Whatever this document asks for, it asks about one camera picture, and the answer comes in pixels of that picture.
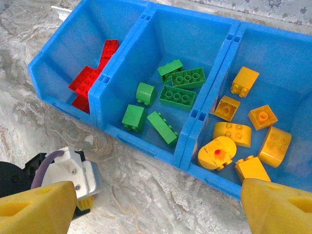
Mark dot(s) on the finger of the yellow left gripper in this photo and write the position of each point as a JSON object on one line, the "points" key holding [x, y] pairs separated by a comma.
{"points": [[85, 203]]}

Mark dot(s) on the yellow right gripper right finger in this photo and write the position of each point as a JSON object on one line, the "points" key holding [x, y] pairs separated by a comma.
{"points": [[275, 214]]}

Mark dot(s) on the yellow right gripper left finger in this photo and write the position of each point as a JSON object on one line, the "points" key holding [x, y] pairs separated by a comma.
{"points": [[36, 214]]}

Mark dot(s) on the yellow curved lego brick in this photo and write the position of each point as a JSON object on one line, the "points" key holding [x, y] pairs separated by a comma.
{"points": [[275, 146], [232, 134]]}

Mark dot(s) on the yellow lego with red print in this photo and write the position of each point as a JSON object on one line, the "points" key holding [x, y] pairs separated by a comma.
{"points": [[217, 153]]}

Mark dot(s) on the red lego brick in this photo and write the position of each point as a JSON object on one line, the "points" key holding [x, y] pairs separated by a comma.
{"points": [[85, 79], [111, 47], [81, 103]]}

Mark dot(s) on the blue plastic bin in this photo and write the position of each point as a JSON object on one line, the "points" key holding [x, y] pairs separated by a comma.
{"points": [[61, 48], [280, 61], [182, 36]]}

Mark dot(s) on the white plastic bracket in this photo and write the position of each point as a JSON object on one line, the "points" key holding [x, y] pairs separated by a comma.
{"points": [[61, 11]]}

